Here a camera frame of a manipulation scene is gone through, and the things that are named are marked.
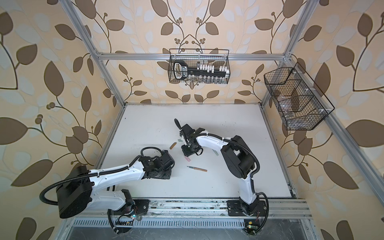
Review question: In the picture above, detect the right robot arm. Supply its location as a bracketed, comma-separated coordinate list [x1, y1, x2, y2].
[175, 119, 265, 216]

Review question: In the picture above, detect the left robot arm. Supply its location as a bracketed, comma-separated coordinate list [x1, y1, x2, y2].
[56, 150, 175, 219]

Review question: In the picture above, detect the orange pen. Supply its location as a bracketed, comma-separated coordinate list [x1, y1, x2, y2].
[187, 166, 208, 172]

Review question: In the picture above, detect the black tool with sockets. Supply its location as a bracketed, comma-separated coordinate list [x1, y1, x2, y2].
[171, 60, 231, 80]

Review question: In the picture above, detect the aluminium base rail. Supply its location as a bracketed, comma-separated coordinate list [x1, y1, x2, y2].
[135, 197, 313, 219]

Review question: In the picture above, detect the black wire basket back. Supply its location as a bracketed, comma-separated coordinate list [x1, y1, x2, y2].
[168, 48, 231, 85]

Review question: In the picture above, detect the black wire basket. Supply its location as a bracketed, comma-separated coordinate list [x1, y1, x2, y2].
[168, 48, 231, 85]
[264, 63, 335, 131]

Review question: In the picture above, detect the black wire basket right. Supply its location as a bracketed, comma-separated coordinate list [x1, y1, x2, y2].
[264, 63, 335, 131]

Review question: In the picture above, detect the aluminium frame back bar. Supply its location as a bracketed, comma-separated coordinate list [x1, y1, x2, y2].
[96, 52, 285, 61]

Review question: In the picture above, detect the aluminium frame post right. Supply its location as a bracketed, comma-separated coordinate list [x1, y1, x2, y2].
[259, 0, 319, 108]

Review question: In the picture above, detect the aluminium frame post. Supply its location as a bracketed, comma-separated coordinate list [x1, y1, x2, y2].
[259, 0, 319, 108]
[59, 0, 126, 108]

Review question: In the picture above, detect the aluminium frame post left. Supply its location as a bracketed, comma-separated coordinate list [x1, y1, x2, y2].
[59, 0, 126, 108]

